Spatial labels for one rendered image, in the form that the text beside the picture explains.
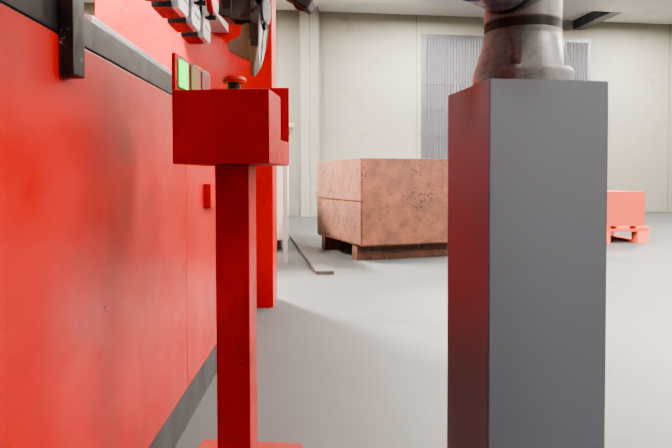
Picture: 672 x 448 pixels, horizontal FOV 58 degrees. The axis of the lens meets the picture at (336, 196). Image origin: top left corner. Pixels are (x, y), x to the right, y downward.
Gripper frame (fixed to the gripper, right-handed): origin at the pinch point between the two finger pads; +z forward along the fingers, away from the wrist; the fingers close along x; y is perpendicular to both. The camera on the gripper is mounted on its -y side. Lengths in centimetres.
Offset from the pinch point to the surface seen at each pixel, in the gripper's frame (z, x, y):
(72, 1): -1.7, 33.8, 17.8
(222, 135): 13.5, 15.1, 1.5
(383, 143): -40, -949, -13
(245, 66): -30, -181, 47
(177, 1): -31, -76, 45
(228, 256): 34.0, 8.1, 0.7
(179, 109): 9.8, 15.1, 8.9
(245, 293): 40.1, 8.1, -2.8
